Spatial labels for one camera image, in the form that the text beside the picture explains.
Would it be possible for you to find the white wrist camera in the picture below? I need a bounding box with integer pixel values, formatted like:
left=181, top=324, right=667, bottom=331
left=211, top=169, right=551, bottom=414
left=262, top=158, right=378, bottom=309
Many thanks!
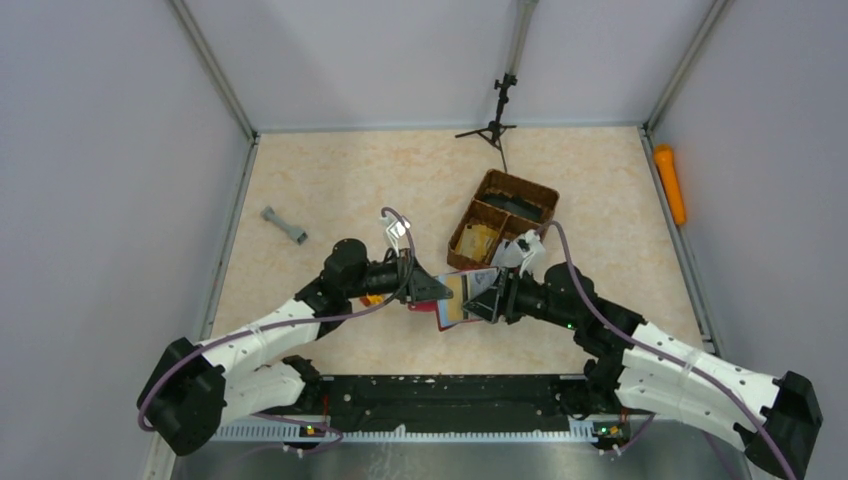
left=490, top=229, right=546, bottom=274
left=381, top=215, right=410, bottom=254

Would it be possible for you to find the black mini tripod stand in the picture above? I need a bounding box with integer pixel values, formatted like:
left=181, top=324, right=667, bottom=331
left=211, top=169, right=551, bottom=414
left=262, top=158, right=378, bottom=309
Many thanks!
left=454, top=73, right=517, bottom=173

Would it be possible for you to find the light blue card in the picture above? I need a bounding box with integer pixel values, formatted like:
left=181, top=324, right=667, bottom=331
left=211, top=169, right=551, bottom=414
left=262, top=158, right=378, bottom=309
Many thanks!
left=437, top=268, right=499, bottom=331

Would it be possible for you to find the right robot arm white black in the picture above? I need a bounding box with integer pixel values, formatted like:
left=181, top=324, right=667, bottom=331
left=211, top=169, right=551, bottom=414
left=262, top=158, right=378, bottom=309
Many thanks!
left=462, top=262, right=823, bottom=479

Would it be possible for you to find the brown wicker divided basket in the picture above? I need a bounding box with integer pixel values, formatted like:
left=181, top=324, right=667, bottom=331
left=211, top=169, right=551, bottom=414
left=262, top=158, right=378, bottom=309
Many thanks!
left=446, top=169, right=560, bottom=270

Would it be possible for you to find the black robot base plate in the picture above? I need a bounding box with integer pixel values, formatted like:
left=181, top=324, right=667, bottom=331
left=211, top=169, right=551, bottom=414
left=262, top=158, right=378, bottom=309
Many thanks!
left=273, top=374, right=621, bottom=433

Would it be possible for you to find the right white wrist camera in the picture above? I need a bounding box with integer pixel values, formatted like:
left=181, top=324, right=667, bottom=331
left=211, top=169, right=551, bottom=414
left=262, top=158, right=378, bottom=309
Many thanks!
left=490, top=229, right=546, bottom=274

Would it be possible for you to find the gold card in basket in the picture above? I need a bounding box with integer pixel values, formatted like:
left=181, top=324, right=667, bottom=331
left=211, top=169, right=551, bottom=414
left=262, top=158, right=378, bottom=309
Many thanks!
left=454, top=223, right=499, bottom=262

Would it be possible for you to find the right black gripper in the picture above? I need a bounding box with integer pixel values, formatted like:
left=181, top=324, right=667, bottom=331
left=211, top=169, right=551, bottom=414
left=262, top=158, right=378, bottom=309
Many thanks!
left=463, top=264, right=579, bottom=330

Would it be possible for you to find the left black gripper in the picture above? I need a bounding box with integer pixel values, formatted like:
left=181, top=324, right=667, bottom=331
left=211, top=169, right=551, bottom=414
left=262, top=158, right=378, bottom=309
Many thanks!
left=346, top=247, right=453, bottom=304

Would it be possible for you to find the grey plastic connector piece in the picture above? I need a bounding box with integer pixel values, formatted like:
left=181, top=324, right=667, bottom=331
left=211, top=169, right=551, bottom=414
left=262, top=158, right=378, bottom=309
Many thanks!
left=260, top=206, right=308, bottom=245

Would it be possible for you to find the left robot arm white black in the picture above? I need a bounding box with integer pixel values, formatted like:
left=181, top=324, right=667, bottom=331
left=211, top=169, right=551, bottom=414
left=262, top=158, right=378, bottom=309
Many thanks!
left=137, top=239, right=453, bottom=456

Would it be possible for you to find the gold credit card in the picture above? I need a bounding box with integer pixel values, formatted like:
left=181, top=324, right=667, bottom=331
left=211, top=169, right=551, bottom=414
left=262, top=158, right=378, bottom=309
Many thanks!
left=437, top=272, right=468, bottom=331

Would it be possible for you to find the orange flashlight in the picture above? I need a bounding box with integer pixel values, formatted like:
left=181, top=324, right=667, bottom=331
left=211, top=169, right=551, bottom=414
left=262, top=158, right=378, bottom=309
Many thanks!
left=653, top=144, right=687, bottom=226

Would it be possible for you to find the yellow toy block car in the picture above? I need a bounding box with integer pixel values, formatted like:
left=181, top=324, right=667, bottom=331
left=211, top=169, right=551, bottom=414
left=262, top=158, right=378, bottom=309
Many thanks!
left=360, top=295, right=385, bottom=307

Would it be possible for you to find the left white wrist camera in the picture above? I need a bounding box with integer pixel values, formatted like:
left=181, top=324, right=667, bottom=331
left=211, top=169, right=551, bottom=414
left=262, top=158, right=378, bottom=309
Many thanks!
left=381, top=215, right=410, bottom=254

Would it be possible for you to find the white perforated cable duct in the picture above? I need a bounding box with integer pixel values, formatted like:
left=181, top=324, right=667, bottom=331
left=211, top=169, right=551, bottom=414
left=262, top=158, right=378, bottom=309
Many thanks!
left=211, top=419, right=598, bottom=444

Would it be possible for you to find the silver credit card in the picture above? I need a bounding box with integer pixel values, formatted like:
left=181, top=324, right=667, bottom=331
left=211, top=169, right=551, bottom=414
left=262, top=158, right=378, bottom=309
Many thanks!
left=466, top=267, right=499, bottom=299

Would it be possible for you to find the black item in basket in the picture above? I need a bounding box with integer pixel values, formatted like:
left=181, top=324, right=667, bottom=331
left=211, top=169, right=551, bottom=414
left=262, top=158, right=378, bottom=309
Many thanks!
left=481, top=193, right=543, bottom=223

